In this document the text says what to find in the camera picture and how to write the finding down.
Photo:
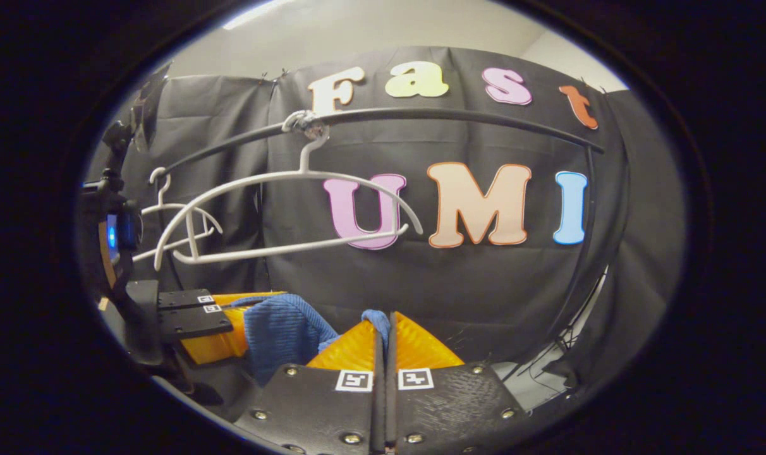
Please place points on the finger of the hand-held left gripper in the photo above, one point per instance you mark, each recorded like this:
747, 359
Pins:
187, 298
193, 325

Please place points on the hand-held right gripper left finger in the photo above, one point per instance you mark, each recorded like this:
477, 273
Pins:
320, 404

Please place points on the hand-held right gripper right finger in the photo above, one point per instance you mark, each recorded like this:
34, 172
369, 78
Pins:
446, 404

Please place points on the blue ribbed sweater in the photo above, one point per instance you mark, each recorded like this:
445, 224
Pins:
282, 335

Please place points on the white hanger with taped hook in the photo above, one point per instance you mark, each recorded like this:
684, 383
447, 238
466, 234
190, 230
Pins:
304, 158

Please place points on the white plastic hanger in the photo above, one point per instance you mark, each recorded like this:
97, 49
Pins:
162, 189

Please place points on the black backdrop cloth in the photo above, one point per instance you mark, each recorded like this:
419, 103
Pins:
370, 284

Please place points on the black clothes rail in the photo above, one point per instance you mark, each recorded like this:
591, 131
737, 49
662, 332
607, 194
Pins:
452, 115

